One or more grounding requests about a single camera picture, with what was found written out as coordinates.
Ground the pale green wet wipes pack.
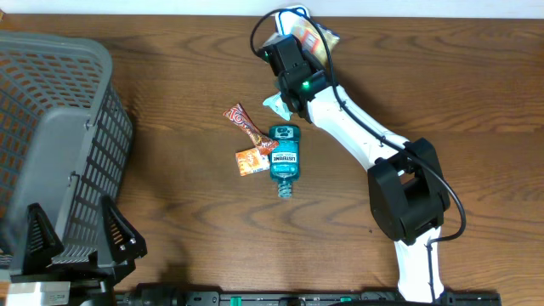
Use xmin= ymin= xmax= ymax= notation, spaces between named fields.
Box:
xmin=263 ymin=92 xmax=292 ymax=122

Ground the red brown snack bag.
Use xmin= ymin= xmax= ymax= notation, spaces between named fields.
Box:
xmin=224 ymin=103 xmax=279 ymax=156

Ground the grey plastic shopping basket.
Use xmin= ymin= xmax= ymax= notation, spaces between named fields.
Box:
xmin=1 ymin=31 xmax=133 ymax=269

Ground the orange snack packet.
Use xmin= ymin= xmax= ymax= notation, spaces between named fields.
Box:
xmin=235 ymin=148 xmax=270 ymax=176

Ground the black right camera cable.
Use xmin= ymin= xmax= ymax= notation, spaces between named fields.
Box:
xmin=249 ymin=7 xmax=468 ymax=303

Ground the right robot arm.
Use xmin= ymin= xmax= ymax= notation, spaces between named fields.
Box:
xmin=257 ymin=34 xmax=450 ymax=303

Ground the yellow snack bag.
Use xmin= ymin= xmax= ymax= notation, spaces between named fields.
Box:
xmin=291 ymin=17 xmax=340 ymax=65

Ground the white barcode scanner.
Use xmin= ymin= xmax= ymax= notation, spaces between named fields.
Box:
xmin=275 ymin=4 xmax=310 ymax=35

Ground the teal mouthwash bottle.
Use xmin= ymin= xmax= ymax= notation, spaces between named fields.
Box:
xmin=269 ymin=125 xmax=300 ymax=198

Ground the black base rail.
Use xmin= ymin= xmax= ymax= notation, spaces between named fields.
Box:
xmin=114 ymin=284 xmax=503 ymax=306

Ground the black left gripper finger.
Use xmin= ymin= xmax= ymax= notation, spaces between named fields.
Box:
xmin=99 ymin=195 xmax=147 ymax=264
xmin=23 ymin=203 xmax=64 ymax=268

